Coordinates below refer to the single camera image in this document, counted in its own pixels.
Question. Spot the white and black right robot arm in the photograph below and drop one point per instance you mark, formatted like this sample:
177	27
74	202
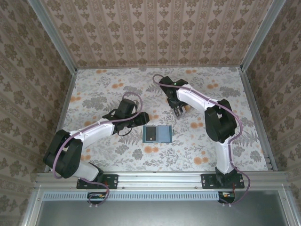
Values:
218	122

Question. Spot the black controller board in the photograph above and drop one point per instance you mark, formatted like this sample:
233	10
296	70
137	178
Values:
95	196
227	196

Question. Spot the floral patterned table mat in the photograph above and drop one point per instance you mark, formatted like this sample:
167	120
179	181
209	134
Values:
152	162

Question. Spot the aluminium corner post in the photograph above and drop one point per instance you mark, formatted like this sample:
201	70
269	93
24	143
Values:
55	35
260	35

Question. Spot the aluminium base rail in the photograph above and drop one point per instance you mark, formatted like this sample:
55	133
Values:
160	180

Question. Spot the stack of white cards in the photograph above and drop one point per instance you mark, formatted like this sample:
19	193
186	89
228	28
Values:
179	113

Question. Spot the teal leather card holder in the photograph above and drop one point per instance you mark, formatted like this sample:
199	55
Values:
163	134

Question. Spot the black VIP card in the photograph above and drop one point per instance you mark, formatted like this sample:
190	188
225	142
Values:
150	133

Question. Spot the aluminium side rail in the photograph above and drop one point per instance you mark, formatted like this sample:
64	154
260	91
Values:
65	106
249	94

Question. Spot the stack of gold cards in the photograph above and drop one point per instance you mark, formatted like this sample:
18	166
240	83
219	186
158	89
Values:
187	108

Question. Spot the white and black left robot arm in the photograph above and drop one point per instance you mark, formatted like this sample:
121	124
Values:
63	155

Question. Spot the grey sheet metal panel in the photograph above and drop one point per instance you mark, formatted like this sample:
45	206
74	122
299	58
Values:
152	214

